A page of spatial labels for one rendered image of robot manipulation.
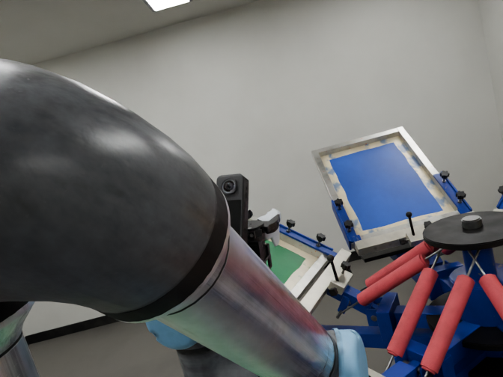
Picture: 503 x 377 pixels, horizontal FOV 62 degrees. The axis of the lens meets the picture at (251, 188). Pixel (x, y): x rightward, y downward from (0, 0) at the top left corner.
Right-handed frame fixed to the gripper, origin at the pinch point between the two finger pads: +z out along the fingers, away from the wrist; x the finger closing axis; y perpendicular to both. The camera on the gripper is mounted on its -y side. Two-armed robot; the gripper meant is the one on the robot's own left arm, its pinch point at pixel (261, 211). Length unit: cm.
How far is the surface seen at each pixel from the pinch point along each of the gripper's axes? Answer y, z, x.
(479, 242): 29, 61, 45
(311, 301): 54, 68, -9
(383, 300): 61, 83, 16
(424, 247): 39, 82, 31
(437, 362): 57, 41, 31
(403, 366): 61, 43, 22
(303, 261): 54, 106, -20
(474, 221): 27, 72, 46
